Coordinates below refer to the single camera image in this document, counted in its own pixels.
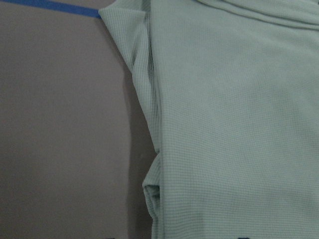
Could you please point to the olive green long-sleeve shirt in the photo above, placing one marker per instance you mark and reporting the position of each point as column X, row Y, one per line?
column 230, row 92

